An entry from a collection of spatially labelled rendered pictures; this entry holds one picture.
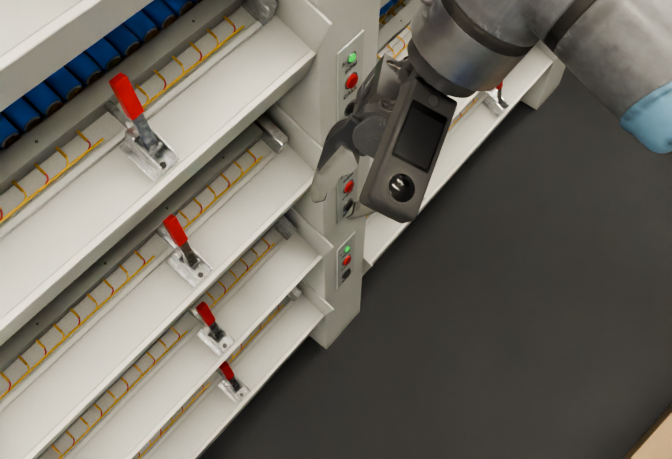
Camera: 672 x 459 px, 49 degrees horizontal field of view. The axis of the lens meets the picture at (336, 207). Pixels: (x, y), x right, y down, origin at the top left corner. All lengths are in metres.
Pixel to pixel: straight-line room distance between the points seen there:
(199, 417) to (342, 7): 0.66
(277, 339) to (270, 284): 0.19
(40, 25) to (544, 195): 1.20
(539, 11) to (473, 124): 0.85
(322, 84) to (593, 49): 0.29
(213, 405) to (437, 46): 0.70
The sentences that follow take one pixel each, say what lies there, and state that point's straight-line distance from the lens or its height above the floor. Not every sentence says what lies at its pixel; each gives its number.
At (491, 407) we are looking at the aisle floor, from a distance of 1.31.
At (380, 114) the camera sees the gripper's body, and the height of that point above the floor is 0.73.
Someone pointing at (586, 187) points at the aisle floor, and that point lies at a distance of 1.56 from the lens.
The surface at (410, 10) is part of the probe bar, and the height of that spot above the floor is 0.59.
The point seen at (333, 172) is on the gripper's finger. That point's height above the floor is 0.66.
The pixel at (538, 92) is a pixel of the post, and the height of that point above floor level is 0.05.
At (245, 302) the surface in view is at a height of 0.36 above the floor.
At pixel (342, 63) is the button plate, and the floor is 0.69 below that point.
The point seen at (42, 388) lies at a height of 0.55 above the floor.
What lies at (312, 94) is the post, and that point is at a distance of 0.74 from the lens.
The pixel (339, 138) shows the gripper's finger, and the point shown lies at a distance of 0.67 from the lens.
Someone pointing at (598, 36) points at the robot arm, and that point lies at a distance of 0.53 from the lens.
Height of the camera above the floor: 1.23
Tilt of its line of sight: 58 degrees down
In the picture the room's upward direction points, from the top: straight up
